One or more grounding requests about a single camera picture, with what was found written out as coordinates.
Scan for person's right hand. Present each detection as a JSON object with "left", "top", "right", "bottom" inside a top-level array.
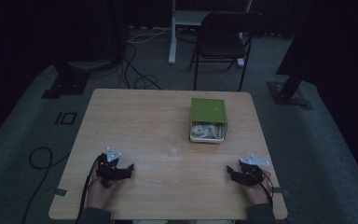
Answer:
[{"left": 244, "top": 169, "right": 273, "bottom": 206}]

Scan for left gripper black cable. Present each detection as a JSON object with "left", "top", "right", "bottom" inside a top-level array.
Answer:
[{"left": 75, "top": 154, "right": 104, "bottom": 224}]

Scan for white floor cable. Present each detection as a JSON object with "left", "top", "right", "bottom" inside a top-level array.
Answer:
[{"left": 126, "top": 26, "right": 172, "bottom": 45}]

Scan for black folding chair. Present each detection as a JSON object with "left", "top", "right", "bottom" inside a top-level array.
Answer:
[{"left": 188, "top": 11, "right": 265, "bottom": 92}]

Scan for white desk frame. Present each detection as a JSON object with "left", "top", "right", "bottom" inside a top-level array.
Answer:
[{"left": 168, "top": 0, "right": 254, "bottom": 68}]

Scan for person's left hand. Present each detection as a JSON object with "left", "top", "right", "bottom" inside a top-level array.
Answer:
[{"left": 86, "top": 173, "right": 123, "bottom": 210}]

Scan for clear plastic cup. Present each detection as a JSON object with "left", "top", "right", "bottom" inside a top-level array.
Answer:
[{"left": 163, "top": 132, "right": 183, "bottom": 159}]

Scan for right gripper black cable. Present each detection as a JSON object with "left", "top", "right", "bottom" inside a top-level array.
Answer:
[{"left": 252, "top": 170, "right": 276, "bottom": 209}]

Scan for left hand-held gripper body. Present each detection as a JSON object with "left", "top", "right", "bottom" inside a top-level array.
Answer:
[{"left": 96, "top": 147, "right": 128, "bottom": 189}]

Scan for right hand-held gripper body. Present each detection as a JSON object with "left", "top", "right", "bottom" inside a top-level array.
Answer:
[{"left": 235, "top": 153, "right": 270, "bottom": 188}]

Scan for white packets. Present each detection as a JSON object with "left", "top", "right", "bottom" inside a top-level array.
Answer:
[{"left": 190, "top": 123, "right": 224, "bottom": 140}]

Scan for black tangled floor cables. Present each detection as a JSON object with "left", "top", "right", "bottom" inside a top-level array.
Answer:
[{"left": 117, "top": 42, "right": 163, "bottom": 91}]

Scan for green and white box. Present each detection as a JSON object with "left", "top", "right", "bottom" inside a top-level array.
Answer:
[{"left": 188, "top": 97, "right": 229, "bottom": 145}]

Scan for black floor cable loop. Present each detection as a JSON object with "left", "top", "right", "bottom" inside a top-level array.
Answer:
[{"left": 21, "top": 147, "right": 72, "bottom": 224}]

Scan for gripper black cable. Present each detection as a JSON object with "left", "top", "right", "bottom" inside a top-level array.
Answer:
[
  {"left": 75, "top": 154, "right": 104, "bottom": 224},
  {"left": 252, "top": 170, "right": 276, "bottom": 209}
]

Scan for black stand with base plate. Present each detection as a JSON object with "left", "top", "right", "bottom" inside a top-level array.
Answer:
[
  {"left": 41, "top": 59, "right": 91, "bottom": 100},
  {"left": 267, "top": 0, "right": 314, "bottom": 110}
]

